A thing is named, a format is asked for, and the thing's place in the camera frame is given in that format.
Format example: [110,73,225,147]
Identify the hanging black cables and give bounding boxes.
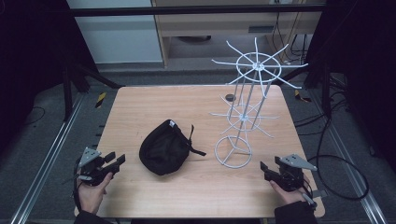
[271,10,314,64]

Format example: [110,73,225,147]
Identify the black horizontal bar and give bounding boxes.
[68,3,327,18]

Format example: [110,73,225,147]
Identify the black yellow striped tape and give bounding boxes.
[293,89,313,104]
[94,91,107,109]

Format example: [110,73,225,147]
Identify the person's right hand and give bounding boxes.
[269,179,311,206]

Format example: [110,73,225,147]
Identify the person's left hand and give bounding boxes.
[77,172,114,216]

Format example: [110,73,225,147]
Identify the white cabinet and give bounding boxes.
[65,0,164,65]

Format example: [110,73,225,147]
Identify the black looped floor cable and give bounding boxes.
[306,118,371,202]

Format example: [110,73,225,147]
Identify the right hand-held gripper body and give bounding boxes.
[276,153,318,192]

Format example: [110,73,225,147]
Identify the black metal stand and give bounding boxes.
[61,57,123,123]

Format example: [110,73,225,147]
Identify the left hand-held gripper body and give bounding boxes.
[77,147,109,187]

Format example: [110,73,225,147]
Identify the black curtain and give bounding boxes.
[0,0,99,157]
[303,0,396,174]

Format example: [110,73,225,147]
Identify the white wire display rack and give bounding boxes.
[209,36,309,170]

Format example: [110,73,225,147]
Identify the thin black floor cable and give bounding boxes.
[25,105,47,126]

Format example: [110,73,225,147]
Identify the right gripper grey cable plug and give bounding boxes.
[300,189,329,210]

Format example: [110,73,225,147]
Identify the black cloth bag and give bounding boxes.
[138,119,207,176]

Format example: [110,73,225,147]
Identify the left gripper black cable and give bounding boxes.
[72,158,83,213]

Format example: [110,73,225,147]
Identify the aluminium floor rail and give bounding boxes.
[310,89,389,224]
[9,92,86,224]

